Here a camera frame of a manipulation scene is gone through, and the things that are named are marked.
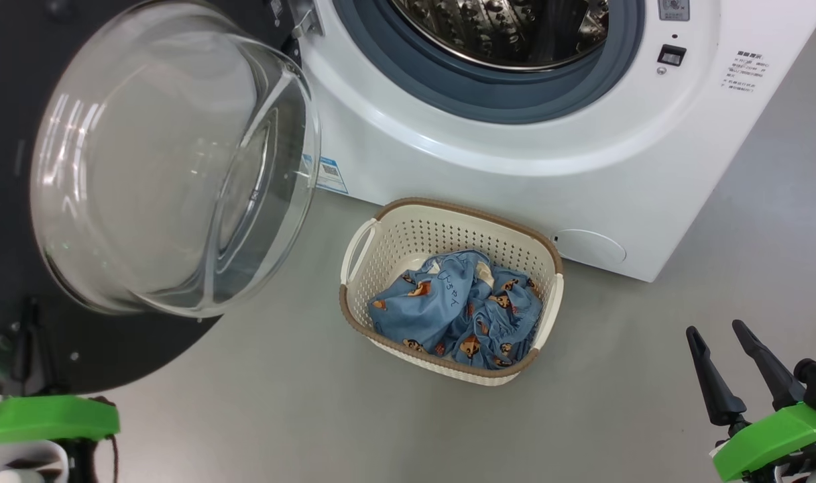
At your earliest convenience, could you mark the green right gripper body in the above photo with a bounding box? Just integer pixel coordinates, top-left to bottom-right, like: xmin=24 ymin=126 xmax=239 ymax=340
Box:
xmin=711 ymin=401 xmax=816 ymax=483

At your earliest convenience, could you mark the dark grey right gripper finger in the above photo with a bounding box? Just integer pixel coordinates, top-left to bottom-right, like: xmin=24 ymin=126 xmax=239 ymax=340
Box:
xmin=732 ymin=319 xmax=806 ymax=411
xmin=686 ymin=326 xmax=748 ymax=427

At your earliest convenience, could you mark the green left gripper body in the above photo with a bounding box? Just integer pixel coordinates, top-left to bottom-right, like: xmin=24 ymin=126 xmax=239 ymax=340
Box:
xmin=0 ymin=394 xmax=121 ymax=445

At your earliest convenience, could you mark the washing machine glass door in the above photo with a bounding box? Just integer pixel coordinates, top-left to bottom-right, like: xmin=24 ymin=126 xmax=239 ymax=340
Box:
xmin=0 ymin=0 xmax=323 ymax=396

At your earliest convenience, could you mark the blue printed shirt with lettering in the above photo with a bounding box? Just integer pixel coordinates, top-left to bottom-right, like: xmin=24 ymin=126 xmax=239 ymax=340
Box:
xmin=367 ymin=250 xmax=496 ymax=353

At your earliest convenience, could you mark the white front-load washing machine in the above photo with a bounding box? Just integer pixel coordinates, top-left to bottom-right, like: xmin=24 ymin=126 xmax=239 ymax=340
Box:
xmin=294 ymin=0 xmax=816 ymax=282

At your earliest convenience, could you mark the metal washer door hinge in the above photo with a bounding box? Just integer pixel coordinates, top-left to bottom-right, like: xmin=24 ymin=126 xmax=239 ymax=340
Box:
xmin=290 ymin=0 xmax=325 ymax=39

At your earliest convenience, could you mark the round white filter cover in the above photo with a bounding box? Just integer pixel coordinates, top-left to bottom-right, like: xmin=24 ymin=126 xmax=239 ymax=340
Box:
xmin=555 ymin=229 xmax=627 ymax=266

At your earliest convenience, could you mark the small printed text sticker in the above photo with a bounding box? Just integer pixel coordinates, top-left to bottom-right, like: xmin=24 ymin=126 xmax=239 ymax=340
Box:
xmin=719 ymin=50 xmax=770 ymax=91

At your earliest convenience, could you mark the cream perforated laundry basket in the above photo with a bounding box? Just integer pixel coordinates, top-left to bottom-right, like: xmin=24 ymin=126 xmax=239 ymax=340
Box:
xmin=339 ymin=197 xmax=565 ymax=386

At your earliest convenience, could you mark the blue energy label sticker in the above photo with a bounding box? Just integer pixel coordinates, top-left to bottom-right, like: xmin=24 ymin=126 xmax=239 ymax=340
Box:
xmin=302 ymin=156 xmax=349 ymax=195

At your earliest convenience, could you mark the thin black cable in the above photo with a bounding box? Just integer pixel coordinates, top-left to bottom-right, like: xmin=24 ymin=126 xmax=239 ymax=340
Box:
xmin=103 ymin=435 xmax=121 ymax=483

